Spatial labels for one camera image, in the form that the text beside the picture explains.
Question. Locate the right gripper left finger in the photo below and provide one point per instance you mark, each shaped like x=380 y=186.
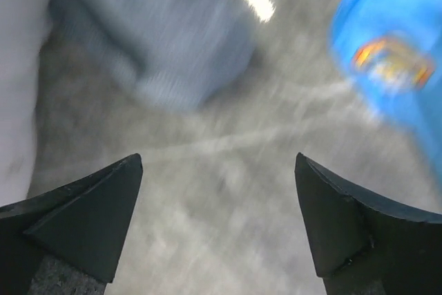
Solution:
x=69 y=240

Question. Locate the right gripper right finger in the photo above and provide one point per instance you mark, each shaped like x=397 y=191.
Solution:
x=364 y=243

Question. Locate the grey-blue pillowcase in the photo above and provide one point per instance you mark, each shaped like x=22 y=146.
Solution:
x=172 y=53

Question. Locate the white pillow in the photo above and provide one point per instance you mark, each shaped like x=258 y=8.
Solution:
x=24 y=29

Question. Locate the blue cartoon print pillow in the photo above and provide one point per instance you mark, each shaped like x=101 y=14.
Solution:
x=391 y=50

